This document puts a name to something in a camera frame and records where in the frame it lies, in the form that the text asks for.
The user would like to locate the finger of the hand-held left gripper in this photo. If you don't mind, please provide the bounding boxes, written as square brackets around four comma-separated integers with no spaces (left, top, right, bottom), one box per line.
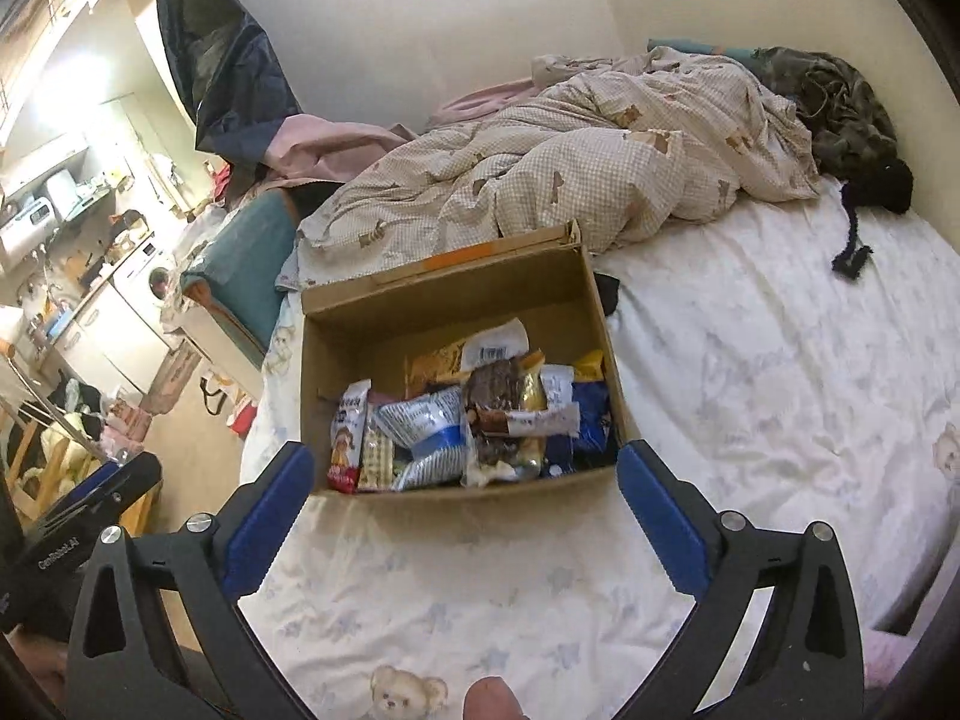
[34,452,164,541]

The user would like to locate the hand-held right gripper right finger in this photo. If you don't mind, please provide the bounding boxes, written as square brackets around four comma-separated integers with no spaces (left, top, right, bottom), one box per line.
[616,439,865,720]

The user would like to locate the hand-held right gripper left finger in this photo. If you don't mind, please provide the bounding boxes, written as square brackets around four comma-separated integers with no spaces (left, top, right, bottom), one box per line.
[66,441,320,720]

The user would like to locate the small red and white packet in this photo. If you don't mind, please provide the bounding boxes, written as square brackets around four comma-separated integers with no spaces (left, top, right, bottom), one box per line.
[326,379,374,496]

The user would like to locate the blue and yellow snack bag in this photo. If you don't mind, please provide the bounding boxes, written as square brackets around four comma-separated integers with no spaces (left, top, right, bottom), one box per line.
[544,350,617,477]

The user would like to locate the beige wafer packet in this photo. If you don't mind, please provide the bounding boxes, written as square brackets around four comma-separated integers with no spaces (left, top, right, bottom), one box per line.
[358,420,397,492]

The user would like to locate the small white snack packet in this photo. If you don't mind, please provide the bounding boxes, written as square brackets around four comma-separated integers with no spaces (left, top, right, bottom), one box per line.
[540,364,575,411]

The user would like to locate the clear white snack packet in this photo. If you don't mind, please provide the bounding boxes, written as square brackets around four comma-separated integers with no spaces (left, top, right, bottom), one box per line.
[463,456,542,490]

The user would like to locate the orange yellow snack packet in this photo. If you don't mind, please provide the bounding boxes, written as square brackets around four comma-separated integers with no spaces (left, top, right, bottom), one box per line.
[521,349,548,415]

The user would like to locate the white and blue snack bag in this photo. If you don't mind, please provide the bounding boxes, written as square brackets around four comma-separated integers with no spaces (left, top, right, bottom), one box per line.
[375,386,470,492]

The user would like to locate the dark brown white-labelled packet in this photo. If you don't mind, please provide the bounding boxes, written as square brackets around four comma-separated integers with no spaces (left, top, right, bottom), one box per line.
[461,356,582,466]

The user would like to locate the white barcode-labelled snack packet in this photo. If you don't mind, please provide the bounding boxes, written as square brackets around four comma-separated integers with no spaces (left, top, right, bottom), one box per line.
[459,317,532,374]

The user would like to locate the brown cardboard box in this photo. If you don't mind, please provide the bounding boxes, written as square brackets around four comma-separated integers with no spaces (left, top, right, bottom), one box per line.
[298,219,620,497]

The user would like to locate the wooden chair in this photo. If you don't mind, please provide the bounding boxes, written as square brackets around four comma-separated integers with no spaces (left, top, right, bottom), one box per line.
[0,345,162,541]

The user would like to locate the white kitchen cabinet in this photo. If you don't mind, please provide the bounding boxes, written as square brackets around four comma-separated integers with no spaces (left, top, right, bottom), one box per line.
[36,289,175,400]

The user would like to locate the bed with white printed sheet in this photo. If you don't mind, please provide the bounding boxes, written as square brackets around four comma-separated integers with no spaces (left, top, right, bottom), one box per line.
[240,187,960,720]

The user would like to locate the white washing machine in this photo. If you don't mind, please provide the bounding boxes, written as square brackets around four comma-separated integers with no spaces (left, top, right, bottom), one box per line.
[111,242,182,332]

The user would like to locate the orange snack bag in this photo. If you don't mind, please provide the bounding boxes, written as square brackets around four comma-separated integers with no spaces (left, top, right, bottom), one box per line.
[405,341,470,398]

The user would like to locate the teal pillow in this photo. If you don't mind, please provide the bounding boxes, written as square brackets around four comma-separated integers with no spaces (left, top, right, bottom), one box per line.
[178,191,301,377]
[647,37,760,66]

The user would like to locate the person's knee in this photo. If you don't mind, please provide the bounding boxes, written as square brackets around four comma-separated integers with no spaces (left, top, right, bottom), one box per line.
[465,676,524,720]

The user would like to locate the pink cloth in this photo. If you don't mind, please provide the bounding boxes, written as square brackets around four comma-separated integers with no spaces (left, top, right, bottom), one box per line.
[862,634,925,692]

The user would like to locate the checkered bear-print duvet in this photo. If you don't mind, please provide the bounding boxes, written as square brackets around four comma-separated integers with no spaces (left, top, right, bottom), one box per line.
[276,45,822,292]

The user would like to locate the pink blanket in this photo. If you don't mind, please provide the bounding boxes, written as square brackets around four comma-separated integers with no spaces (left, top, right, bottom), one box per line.
[259,79,542,188]

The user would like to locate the dark navy hanging jacket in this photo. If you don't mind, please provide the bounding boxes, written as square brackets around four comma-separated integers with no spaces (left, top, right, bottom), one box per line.
[152,0,302,166]

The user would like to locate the camouflage garment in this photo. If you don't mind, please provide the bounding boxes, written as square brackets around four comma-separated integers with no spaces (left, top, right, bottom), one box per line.
[750,45,901,181]

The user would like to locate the white bag with black handles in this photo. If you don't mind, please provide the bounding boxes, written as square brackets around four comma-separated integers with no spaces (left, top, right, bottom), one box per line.
[197,371,235,417]

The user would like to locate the black knitted hat with cord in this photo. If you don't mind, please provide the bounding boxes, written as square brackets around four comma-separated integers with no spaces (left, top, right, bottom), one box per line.
[831,157,916,280]

